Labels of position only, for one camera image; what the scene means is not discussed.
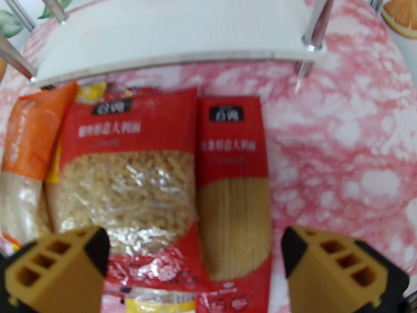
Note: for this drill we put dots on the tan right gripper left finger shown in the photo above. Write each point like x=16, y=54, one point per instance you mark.
x=58, y=272

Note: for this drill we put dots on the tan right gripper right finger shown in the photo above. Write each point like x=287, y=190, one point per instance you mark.
x=329, y=282

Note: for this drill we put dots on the red fusilli pasta bag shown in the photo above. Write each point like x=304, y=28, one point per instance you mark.
x=130, y=174

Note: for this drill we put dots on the orange macaroni pasta bag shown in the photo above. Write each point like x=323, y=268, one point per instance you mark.
x=29, y=135

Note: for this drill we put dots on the red spaghetti pack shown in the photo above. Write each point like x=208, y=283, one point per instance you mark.
x=234, y=174

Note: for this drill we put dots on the yellow PASTATIME spaghetti pack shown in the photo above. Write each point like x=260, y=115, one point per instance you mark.
x=93, y=91

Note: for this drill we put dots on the white two-tier chrome-leg shelf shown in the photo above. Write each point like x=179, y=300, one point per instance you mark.
x=176, y=31

